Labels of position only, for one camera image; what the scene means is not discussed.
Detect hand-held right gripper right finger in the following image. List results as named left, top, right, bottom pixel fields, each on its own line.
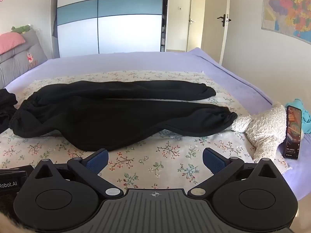
left=189, top=147, right=284, bottom=198

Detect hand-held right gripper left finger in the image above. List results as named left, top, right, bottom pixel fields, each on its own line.
left=29, top=149, right=123, bottom=199

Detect black pants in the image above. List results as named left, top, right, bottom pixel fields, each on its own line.
left=9, top=80, right=238, bottom=152

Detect fuzzy beige clothing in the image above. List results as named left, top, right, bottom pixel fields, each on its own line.
left=0, top=194, right=33, bottom=233

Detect floral bed sheet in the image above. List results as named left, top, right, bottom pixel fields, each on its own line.
left=0, top=70, right=292, bottom=195

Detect white plush toy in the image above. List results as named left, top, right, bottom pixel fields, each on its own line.
left=230, top=101, right=288, bottom=162

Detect dark clothes pile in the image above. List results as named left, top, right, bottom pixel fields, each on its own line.
left=0, top=89, right=18, bottom=134

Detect smartphone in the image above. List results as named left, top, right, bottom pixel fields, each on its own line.
left=283, top=105, right=302, bottom=160

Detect teal cloth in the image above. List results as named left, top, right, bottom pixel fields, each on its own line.
left=290, top=99, right=311, bottom=134

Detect grey headboard cushion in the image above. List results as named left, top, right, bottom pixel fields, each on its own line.
left=0, top=28, right=48, bottom=89

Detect white and blue wardrobe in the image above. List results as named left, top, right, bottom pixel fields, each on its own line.
left=51, top=0, right=168, bottom=59

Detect pink pillow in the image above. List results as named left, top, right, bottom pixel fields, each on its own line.
left=0, top=32, right=26, bottom=55

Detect green plush toy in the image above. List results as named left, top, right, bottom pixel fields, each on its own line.
left=11, top=25, right=32, bottom=34

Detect dark hanging cloth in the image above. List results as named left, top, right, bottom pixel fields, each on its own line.
left=160, top=0, right=172, bottom=52

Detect cream door with black handle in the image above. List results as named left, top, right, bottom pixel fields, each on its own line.
left=202, top=0, right=231, bottom=65

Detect cream door with silver handle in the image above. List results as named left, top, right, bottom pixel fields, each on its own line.
left=187, top=0, right=206, bottom=52

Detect black door handle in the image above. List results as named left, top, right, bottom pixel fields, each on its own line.
left=217, top=15, right=231, bottom=27

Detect colourful wall map poster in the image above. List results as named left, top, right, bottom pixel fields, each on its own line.
left=261, top=0, right=311, bottom=40

